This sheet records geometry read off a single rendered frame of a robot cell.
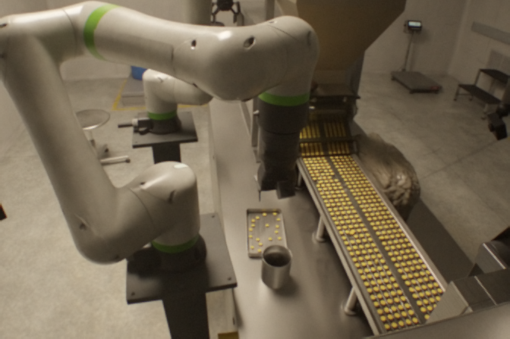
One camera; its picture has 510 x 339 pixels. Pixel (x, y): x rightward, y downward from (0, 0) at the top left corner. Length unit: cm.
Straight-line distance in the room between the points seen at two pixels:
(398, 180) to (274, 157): 63
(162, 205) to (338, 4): 71
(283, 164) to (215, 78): 26
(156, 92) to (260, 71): 92
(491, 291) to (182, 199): 56
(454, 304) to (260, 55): 36
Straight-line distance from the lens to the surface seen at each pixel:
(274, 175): 68
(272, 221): 117
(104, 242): 68
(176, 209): 73
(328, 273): 105
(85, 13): 77
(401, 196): 119
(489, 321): 30
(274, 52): 49
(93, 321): 198
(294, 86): 58
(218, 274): 86
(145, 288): 86
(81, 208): 68
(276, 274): 94
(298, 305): 97
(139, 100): 401
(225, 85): 46
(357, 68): 142
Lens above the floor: 160
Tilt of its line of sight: 31 degrees down
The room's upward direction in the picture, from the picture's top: 3 degrees clockwise
